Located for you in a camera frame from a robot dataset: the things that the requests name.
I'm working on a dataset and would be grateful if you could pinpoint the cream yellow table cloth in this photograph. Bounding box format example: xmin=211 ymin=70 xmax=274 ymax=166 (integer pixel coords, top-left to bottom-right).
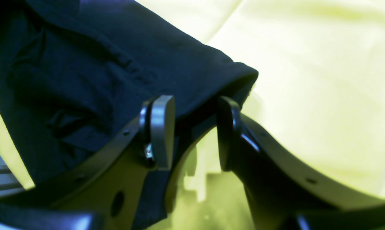
xmin=0 ymin=0 xmax=385 ymax=230

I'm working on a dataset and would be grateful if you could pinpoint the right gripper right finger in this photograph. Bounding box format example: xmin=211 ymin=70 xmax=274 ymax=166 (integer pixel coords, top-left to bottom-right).
xmin=217 ymin=96 xmax=385 ymax=230

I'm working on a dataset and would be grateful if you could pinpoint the dark navy T-shirt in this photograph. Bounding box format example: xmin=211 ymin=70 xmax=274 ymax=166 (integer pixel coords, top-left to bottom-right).
xmin=0 ymin=0 xmax=259 ymax=230

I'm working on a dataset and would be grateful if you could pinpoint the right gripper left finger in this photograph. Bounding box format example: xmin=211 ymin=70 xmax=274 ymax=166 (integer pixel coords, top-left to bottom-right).
xmin=0 ymin=96 xmax=176 ymax=230

